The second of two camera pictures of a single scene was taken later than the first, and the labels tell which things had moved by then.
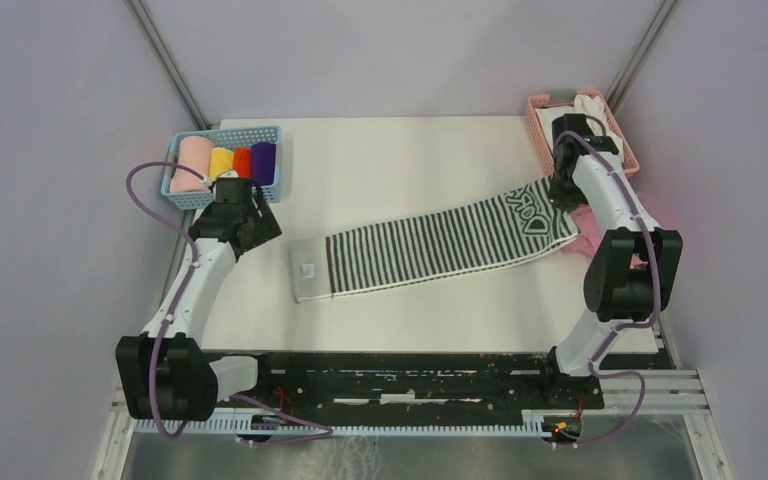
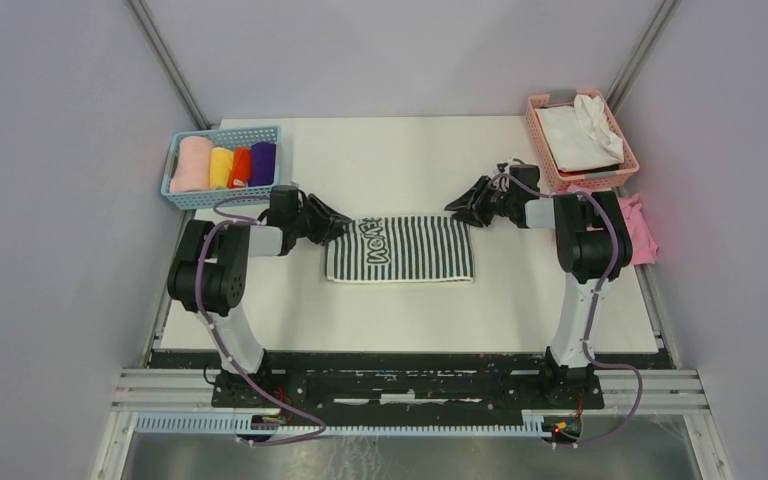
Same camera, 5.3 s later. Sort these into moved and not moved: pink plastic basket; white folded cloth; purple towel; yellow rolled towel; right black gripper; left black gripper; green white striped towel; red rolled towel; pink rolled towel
Moved: green white striped towel; left black gripper; right black gripper
Not moved: pink rolled towel; pink plastic basket; white folded cloth; purple towel; red rolled towel; yellow rolled towel
